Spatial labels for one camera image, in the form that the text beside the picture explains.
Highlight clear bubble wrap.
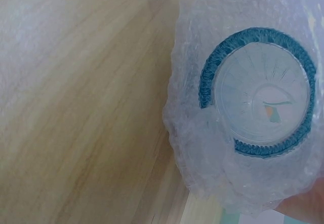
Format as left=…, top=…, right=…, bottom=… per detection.
left=162, top=0, right=324, bottom=217

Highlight person's right hand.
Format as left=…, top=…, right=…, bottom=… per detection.
left=274, top=176, right=324, bottom=224

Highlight clear container with teal ring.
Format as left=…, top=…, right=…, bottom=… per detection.
left=198, top=26, right=317, bottom=159

